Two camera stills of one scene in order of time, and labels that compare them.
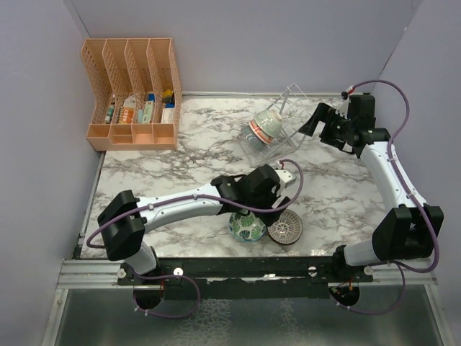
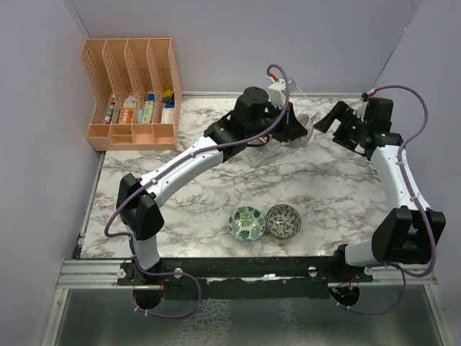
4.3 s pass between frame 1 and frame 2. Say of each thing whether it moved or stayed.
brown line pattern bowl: moved
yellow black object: stayed
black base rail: stayed
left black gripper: moved
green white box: stayed
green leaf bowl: stayed
